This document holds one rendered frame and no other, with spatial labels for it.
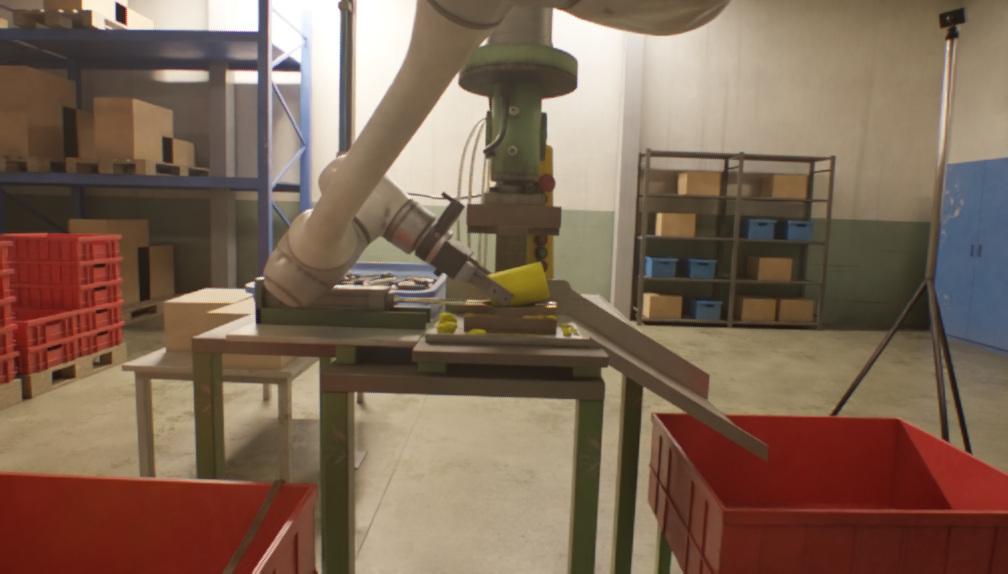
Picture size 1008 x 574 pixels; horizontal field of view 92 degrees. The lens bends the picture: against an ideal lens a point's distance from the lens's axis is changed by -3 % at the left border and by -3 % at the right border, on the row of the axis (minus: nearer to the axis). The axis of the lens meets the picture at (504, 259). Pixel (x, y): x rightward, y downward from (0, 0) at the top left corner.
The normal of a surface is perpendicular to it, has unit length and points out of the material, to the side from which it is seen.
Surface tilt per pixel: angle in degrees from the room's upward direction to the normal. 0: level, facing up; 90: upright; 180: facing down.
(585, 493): 90
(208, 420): 90
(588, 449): 90
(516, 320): 90
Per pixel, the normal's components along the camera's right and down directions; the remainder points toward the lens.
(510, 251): 0.00, 0.09
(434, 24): -0.50, 0.79
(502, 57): -0.27, 0.07
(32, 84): 1.00, 0.04
